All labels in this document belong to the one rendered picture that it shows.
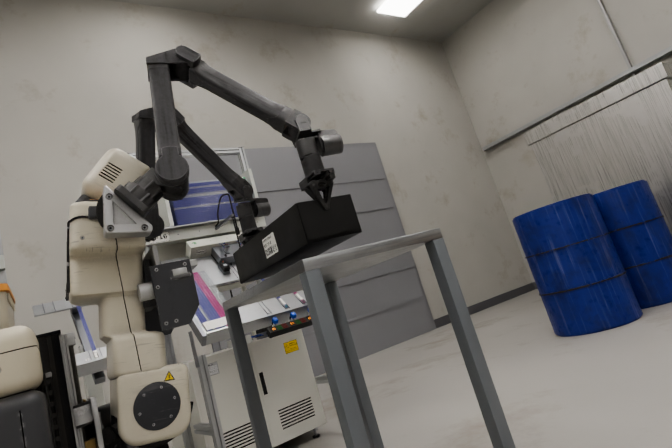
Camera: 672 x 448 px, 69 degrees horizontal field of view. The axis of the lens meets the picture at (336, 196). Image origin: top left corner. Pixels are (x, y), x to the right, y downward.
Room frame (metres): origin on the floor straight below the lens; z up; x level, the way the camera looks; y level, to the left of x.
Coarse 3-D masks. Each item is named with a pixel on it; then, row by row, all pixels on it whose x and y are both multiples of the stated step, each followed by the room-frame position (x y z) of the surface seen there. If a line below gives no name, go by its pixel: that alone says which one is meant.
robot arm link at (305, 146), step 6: (306, 138) 1.26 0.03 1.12; (312, 138) 1.27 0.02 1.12; (318, 138) 1.29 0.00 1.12; (300, 144) 1.27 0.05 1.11; (306, 144) 1.26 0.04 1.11; (312, 144) 1.27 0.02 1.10; (318, 144) 1.30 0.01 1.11; (300, 150) 1.27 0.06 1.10; (306, 150) 1.26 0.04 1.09; (312, 150) 1.27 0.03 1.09; (318, 150) 1.28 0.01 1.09; (300, 156) 1.28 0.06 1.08
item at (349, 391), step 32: (320, 256) 1.18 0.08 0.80; (352, 256) 1.23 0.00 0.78; (384, 256) 1.45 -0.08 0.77; (448, 256) 1.40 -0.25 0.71; (256, 288) 1.44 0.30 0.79; (288, 288) 1.58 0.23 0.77; (320, 288) 1.17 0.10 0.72; (448, 288) 1.38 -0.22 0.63; (320, 320) 1.16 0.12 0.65; (320, 352) 1.19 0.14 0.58; (352, 352) 1.95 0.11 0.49; (480, 352) 1.39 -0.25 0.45; (256, 384) 1.73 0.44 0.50; (352, 384) 1.18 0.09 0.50; (480, 384) 1.38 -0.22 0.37; (256, 416) 1.72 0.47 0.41; (352, 416) 1.17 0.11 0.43
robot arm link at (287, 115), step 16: (176, 48) 1.21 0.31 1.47; (192, 64) 1.22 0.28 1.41; (192, 80) 1.26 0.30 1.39; (208, 80) 1.25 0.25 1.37; (224, 80) 1.26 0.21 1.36; (224, 96) 1.27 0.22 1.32; (240, 96) 1.26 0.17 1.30; (256, 96) 1.27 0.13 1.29; (256, 112) 1.28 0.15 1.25; (272, 112) 1.27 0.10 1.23; (288, 112) 1.27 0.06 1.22; (288, 128) 1.30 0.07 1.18
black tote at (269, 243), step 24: (288, 216) 1.30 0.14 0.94; (312, 216) 1.26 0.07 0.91; (336, 216) 1.30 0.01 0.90; (264, 240) 1.47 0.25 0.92; (288, 240) 1.33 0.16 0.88; (312, 240) 1.25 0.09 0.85; (336, 240) 1.35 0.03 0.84; (240, 264) 1.68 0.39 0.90; (264, 264) 1.51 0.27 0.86; (288, 264) 1.57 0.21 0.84
